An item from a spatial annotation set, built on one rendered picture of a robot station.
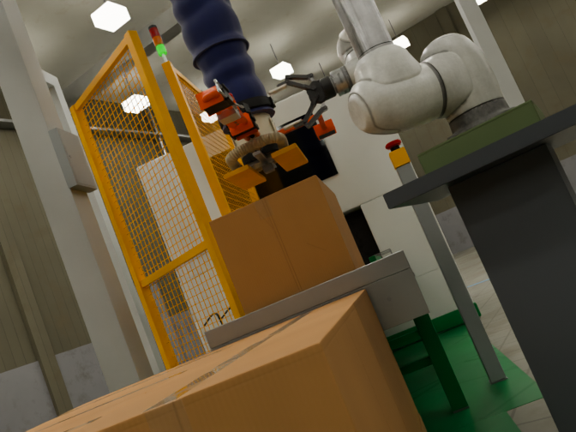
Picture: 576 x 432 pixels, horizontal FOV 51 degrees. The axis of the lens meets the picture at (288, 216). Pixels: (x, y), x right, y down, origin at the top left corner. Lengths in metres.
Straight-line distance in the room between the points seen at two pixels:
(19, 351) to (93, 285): 8.55
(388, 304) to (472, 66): 0.76
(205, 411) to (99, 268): 2.24
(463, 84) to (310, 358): 1.07
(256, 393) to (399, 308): 1.26
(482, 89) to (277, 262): 0.85
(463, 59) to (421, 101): 0.17
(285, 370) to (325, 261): 1.30
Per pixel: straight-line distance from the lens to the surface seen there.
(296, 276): 1.99
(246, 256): 2.02
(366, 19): 1.64
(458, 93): 1.61
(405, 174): 2.51
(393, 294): 1.93
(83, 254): 2.96
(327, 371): 0.69
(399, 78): 1.55
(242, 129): 2.09
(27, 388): 11.35
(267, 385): 0.71
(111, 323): 2.91
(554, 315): 1.58
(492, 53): 5.06
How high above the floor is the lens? 0.60
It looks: 7 degrees up
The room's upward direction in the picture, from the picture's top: 22 degrees counter-clockwise
